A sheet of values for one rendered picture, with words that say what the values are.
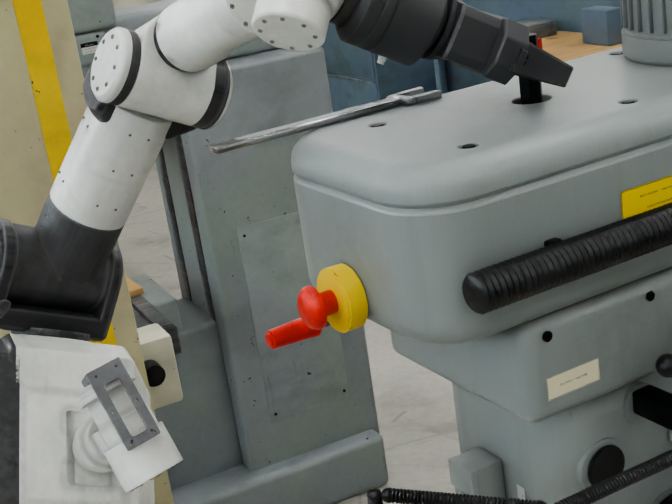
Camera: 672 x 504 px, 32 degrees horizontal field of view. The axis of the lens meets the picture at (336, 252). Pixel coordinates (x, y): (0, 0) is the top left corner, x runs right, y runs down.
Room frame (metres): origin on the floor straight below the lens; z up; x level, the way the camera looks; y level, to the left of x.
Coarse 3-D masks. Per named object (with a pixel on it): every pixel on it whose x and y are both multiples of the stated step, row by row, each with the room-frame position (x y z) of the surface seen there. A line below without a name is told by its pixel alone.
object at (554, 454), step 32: (640, 384) 1.02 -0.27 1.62; (480, 416) 1.06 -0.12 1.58; (512, 416) 1.02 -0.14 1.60; (576, 416) 0.99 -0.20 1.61; (608, 416) 1.00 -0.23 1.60; (640, 416) 1.01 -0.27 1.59; (512, 448) 1.02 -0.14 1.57; (544, 448) 0.99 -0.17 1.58; (576, 448) 0.99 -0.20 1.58; (608, 448) 0.99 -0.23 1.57; (640, 448) 1.02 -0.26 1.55; (512, 480) 1.02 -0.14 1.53; (544, 480) 0.99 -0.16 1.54; (576, 480) 0.99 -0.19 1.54
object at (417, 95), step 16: (400, 96) 1.16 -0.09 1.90; (416, 96) 1.15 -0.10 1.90; (432, 96) 1.16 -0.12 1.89; (336, 112) 1.13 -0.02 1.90; (352, 112) 1.13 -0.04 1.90; (368, 112) 1.13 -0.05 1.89; (272, 128) 1.10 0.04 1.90; (288, 128) 1.09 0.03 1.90; (304, 128) 1.10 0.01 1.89; (224, 144) 1.07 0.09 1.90; (240, 144) 1.07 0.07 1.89
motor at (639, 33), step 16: (624, 0) 1.21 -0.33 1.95; (640, 0) 1.18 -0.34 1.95; (656, 0) 1.16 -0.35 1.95; (624, 16) 1.21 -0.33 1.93; (640, 16) 1.18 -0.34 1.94; (656, 16) 1.16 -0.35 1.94; (624, 32) 1.22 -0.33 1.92; (640, 32) 1.18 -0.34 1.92; (656, 32) 1.16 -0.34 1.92; (624, 48) 1.21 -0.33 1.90; (640, 48) 1.17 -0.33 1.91; (656, 48) 1.15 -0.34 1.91; (656, 64) 1.16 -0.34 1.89
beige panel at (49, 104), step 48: (0, 0) 2.60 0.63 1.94; (48, 0) 2.65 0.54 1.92; (0, 48) 2.59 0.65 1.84; (48, 48) 2.63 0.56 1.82; (0, 96) 2.58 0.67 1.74; (48, 96) 2.62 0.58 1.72; (0, 144) 2.57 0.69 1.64; (48, 144) 2.61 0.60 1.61; (0, 192) 2.56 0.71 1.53; (48, 192) 2.60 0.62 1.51; (0, 336) 2.52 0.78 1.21
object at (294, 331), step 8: (296, 320) 1.08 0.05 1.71; (280, 328) 1.07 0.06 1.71; (288, 328) 1.07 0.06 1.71; (296, 328) 1.07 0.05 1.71; (304, 328) 1.07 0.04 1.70; (272, 336) 1.06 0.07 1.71; (280, 336) 1.06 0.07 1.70; (288, 336) 1.06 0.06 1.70; (296, 336) 1.06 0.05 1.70; (304, 336) 1.07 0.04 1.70; (312, 336) 1.07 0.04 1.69; (272, 344) 1.06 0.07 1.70; (280, 344) 1.06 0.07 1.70; (288, 344) 1.06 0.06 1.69
